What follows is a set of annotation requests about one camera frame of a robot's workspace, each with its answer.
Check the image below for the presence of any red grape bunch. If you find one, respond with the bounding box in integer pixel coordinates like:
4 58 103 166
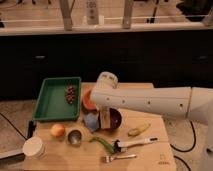
65 85 75 104

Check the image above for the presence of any green chili pepper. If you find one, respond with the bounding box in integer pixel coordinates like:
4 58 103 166
89 137 115 154

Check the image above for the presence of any yellow banana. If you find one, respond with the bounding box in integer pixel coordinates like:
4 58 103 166
128 124 150 136

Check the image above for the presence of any black cable right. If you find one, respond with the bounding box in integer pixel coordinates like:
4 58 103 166
169 120 198 171

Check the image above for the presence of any peach apple fruit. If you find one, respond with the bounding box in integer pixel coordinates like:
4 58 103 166
50 124 65 138

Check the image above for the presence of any silver fork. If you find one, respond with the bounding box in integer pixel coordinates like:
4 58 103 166
101 154 137 163

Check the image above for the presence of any metal cup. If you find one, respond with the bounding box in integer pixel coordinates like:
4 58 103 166
67 130 82 146

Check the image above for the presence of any green plastic tray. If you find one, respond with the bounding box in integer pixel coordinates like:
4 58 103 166
33 77 81 122

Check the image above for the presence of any white paper cup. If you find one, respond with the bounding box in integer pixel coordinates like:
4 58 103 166
22 136 45 158

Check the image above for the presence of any orange bowl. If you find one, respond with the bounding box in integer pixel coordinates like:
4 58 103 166
82 90 96 110

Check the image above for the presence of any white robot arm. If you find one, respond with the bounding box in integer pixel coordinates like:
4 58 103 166
90 72 213 171

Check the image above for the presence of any black cable left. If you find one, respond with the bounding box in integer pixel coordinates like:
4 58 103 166
0 112 36 141

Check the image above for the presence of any dark purple bowl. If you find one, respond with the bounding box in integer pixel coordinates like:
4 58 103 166
110 108 122 130

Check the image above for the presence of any blue sponge cloth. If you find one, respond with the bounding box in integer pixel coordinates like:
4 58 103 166
83 113 100 133

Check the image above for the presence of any black cable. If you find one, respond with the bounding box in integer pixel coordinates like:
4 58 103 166
169 120 198 171
0 112 36 141

